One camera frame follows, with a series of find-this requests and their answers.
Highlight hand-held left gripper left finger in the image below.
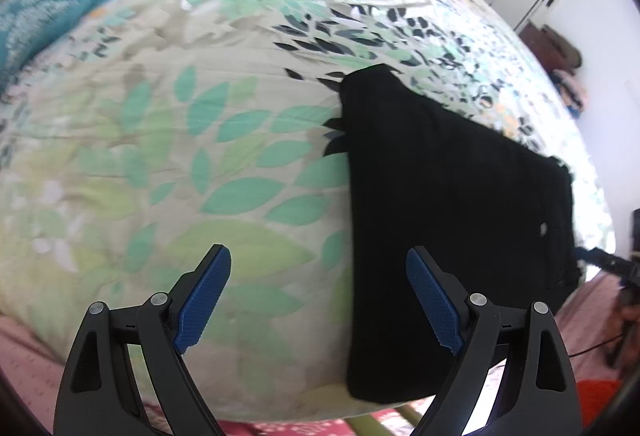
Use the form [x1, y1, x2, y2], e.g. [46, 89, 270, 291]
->
[52, 243, 232, 436]

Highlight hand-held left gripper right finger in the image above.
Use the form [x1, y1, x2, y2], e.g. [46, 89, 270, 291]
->
[406, 246, 584, 436]

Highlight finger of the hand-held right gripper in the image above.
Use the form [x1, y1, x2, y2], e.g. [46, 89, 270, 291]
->
[574, 247, 633, 277]

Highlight black pants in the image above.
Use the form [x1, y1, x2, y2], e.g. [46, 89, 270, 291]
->
[339, 64, 586, 404]

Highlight leaf print blanket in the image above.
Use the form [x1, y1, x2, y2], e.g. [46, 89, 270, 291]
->
[0, 0, 616, 427]

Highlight red cloth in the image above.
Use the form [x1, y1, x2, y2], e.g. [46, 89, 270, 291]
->
[579, 380, 622, 428]

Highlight red patterned rug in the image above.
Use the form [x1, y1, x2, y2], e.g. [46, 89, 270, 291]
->
[220, 416, 352, 436]

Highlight pile of mixed clothes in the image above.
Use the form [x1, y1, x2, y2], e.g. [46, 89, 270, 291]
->
[552, 68, 589, 119]

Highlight pink patterned bed sheet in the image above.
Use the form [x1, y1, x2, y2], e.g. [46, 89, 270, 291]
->
[0, 276, 632, 436]

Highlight dark wooden dresser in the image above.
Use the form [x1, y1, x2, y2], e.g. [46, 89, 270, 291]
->
[519, 23, 556, 71]

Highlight teal patterned pillow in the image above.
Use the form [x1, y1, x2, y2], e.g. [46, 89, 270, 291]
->
[0, 0, 166, 82]

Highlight black cable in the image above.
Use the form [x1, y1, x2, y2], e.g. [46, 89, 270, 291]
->
[570, 338, 624, 358]

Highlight green metal frame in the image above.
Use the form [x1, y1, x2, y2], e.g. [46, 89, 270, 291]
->
[345, 403, 427, 436]

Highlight brown bag by wall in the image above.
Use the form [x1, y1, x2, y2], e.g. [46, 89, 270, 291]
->
[542, 26, 584, 71]

